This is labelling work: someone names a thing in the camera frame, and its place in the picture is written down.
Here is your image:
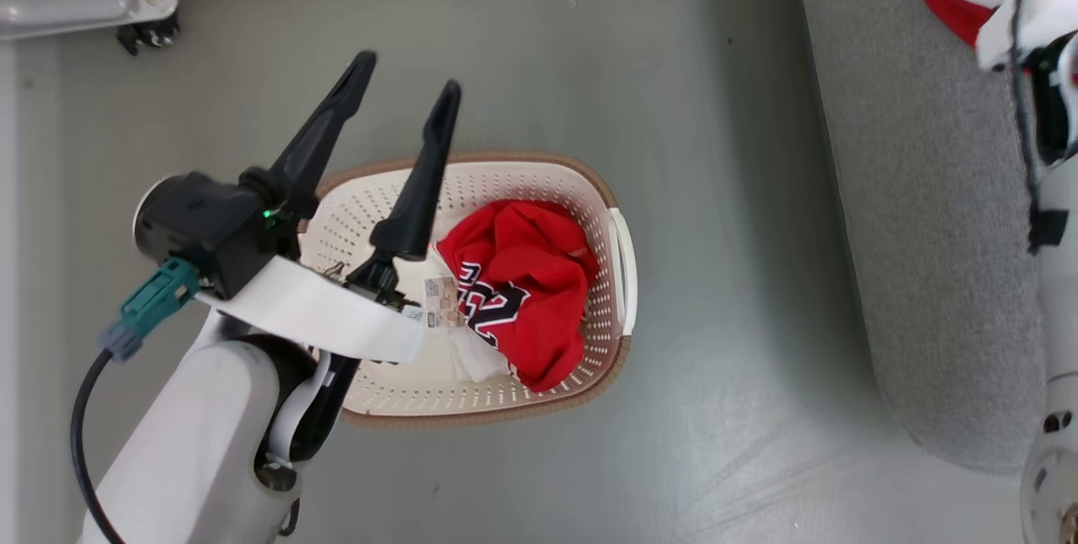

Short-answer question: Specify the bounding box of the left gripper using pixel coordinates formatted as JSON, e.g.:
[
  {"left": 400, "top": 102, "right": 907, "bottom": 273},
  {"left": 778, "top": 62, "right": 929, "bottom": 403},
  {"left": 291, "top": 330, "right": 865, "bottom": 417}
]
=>
[{"left": 133, "top": 50, "right": 462, "bottom": 365}]

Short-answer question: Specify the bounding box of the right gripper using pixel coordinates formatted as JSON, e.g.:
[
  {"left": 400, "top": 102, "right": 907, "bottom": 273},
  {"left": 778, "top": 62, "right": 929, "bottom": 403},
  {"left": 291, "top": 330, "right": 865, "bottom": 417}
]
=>
[{"left": 975, "top": 0, "right": 1078, "bottom": 72}]

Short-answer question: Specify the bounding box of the red jersey with navy letters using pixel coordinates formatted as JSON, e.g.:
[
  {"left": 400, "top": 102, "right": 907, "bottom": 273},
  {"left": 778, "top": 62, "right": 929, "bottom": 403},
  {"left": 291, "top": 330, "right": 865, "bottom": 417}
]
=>
[{"left": 430, "top": 200, "right": 600, "bottom": 393}]

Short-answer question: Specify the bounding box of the grey fabric sofa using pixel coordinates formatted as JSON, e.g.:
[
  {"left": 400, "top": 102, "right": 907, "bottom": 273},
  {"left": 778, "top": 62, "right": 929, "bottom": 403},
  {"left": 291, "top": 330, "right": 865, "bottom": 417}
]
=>
[{"left": 795, "top": 0, "right": 1049, "bottom": 475}]

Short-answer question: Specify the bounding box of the white perforated laundry basket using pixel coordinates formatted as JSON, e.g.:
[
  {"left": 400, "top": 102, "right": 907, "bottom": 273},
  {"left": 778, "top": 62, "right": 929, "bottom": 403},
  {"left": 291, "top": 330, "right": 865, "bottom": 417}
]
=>
[{"left": 296, "top": 150, "right": 638, "bottom": 429}]

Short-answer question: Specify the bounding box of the paper label sticker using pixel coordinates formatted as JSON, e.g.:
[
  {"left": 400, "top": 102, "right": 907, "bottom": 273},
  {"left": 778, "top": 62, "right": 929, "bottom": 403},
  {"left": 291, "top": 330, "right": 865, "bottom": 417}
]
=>
[{"left": 425, "top": 277, "right": 462, "bottom": 328}]

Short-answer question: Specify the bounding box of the black caster wheel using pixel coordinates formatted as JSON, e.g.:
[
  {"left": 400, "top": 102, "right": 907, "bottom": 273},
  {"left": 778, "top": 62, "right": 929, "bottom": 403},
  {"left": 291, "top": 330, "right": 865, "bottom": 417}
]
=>
[{"left": 116, "top": 13, "right": 180, "bottom": 56}]

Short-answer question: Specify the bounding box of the teal connector with black cable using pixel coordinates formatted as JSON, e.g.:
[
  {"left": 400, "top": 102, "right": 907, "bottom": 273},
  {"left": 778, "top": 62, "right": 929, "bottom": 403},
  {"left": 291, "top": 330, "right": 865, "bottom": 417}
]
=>
[{"left": 70, "top": 258, "right": 201, "bottom": 544}]

